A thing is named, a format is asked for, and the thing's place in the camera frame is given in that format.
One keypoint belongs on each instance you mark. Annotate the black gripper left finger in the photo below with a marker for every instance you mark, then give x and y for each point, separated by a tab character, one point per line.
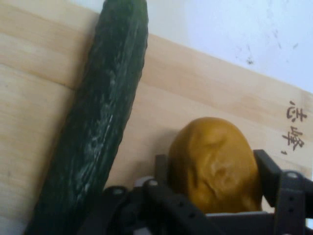
171	208

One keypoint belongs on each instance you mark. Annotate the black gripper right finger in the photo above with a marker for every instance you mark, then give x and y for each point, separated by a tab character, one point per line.
291	195

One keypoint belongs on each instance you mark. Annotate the brown potato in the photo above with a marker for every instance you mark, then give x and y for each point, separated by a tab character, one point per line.
215	166

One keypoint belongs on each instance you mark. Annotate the dark green cucumber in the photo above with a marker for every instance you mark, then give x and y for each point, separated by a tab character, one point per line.
107	110

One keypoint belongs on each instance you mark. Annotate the wooden cutting board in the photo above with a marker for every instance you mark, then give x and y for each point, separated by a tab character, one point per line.
195	93

